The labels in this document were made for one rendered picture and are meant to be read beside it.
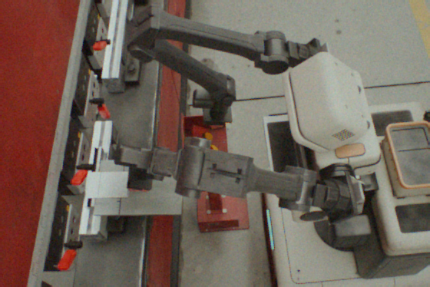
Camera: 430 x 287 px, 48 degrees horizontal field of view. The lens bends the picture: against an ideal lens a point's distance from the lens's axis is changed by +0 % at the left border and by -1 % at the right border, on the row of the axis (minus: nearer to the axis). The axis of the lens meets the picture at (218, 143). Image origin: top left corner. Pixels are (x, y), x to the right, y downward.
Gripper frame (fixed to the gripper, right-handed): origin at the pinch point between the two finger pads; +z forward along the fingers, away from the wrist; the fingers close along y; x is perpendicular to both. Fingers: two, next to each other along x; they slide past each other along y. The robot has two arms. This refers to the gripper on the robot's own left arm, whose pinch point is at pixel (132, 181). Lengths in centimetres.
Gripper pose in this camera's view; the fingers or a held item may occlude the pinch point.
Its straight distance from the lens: 148.1
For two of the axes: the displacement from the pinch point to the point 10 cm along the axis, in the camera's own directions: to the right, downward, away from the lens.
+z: -4.5, 3.9, 8.0
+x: 8.9, 2.1, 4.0
